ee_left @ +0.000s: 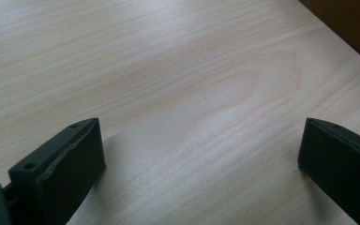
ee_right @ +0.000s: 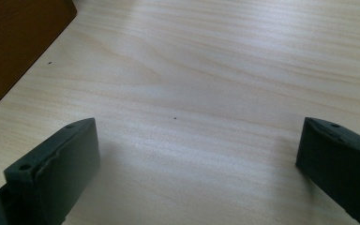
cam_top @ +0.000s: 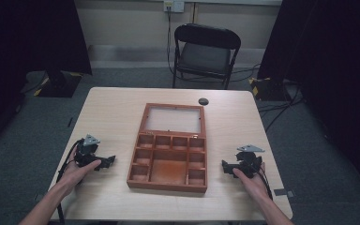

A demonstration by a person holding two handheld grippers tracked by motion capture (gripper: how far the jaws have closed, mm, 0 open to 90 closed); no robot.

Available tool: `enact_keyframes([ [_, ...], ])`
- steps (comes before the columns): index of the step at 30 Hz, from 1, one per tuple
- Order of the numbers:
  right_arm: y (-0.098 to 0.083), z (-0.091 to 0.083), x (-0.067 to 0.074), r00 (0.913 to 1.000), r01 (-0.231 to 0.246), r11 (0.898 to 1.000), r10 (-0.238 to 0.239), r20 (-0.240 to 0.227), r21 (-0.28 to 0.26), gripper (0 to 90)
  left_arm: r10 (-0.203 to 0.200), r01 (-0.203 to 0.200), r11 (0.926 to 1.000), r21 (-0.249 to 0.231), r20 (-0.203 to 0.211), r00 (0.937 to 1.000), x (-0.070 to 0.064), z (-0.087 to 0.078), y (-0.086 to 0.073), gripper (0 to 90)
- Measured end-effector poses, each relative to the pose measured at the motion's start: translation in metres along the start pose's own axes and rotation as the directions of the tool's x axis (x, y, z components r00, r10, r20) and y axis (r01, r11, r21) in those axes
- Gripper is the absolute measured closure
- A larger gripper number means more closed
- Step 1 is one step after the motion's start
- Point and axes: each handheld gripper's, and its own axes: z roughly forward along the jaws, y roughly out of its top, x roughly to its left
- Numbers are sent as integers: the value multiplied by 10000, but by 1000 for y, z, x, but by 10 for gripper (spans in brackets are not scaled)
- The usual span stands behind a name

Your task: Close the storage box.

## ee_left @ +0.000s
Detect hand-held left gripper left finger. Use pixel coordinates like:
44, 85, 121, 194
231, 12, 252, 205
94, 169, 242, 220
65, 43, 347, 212
3, 117, 107, 225

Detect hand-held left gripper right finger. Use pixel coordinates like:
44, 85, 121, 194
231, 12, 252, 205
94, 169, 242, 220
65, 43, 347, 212
297, 117, 360, 225

